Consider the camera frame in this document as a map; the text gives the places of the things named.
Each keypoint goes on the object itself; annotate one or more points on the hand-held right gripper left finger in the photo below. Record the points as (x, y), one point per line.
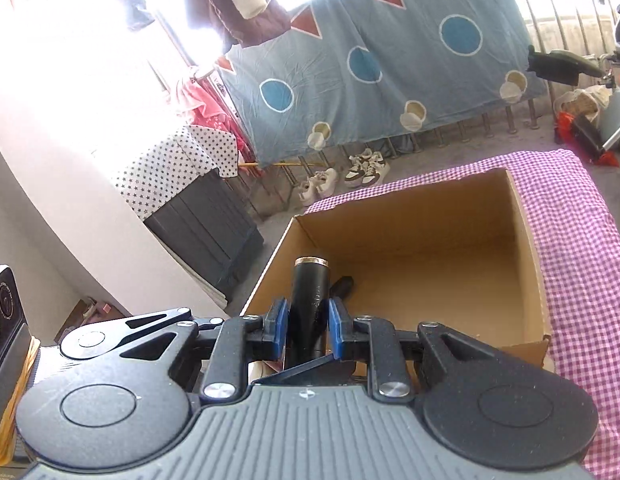
(279, 332)

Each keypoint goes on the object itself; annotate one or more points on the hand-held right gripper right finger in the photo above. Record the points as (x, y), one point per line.
(336, 330)

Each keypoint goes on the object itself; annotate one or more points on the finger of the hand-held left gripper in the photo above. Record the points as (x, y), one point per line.
(174, 316)

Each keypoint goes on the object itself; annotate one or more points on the brown cardboard box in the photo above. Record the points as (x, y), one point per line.
(440, 285)

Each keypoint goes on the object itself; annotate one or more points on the dark grey cabinet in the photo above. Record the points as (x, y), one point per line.
(209, 240)

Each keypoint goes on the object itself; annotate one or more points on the white star-print cloth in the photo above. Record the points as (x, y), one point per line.
(179, 160)

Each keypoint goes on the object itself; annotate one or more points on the brown and white sneaker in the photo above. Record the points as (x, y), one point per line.
(379, 170)
(359, 172)

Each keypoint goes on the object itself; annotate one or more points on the yellow pole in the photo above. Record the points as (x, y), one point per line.
(275, 164)

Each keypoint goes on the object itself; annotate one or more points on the red hanging clothing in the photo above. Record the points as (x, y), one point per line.
(214, 120)

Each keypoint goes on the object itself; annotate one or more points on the purple checkered tablecloth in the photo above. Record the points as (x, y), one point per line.
(580, 260)

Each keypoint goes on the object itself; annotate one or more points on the blue sheet with circles and triangles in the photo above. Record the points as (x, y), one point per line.
(390, 60)

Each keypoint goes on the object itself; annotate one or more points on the dark maroon hanging garment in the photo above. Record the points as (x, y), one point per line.
(255, 25)

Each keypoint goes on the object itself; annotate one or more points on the red plastic bag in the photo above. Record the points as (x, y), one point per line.
(564, 125)

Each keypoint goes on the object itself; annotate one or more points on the blue hanging garment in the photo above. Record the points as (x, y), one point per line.
(137, 10)

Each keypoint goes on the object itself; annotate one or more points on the white tote bag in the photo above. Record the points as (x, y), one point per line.
(585, 100)

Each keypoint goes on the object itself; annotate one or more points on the black padded rest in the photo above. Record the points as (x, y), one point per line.
(560, 65)

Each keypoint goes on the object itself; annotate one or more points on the grey padded rest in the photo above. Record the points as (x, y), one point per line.
(615, 115)

